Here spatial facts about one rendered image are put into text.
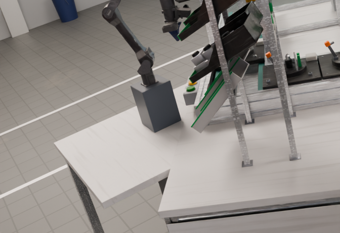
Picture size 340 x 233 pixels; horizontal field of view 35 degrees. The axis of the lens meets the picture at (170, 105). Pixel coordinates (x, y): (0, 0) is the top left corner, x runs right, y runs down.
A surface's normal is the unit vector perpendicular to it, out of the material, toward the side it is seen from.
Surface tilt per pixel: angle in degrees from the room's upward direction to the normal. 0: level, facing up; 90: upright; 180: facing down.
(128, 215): 0
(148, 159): 0
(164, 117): 90
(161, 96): 90
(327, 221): 90
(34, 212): 0
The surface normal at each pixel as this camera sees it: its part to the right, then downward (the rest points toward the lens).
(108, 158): -0.26, -0.88
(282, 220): -0.15, 0.44
